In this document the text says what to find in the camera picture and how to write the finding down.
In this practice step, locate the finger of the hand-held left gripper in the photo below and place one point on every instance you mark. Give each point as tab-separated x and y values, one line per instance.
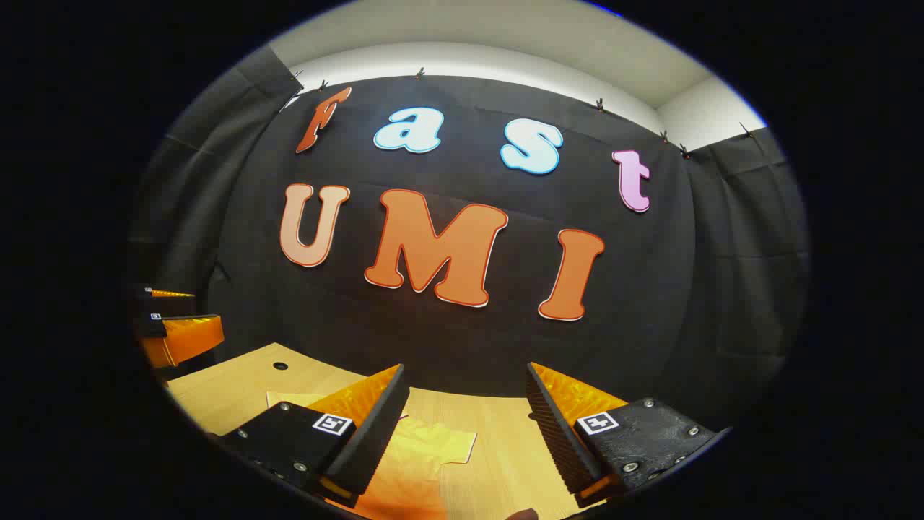
170	302
188	338

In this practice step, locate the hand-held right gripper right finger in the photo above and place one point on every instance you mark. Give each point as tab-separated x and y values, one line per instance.
559	440

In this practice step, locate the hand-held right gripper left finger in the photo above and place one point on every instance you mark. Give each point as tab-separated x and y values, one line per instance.
372	433

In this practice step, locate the orange polo T-shirt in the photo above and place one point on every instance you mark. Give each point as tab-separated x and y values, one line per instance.
422	451

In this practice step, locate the row of black clips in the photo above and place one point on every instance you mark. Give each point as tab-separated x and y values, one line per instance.
419	73

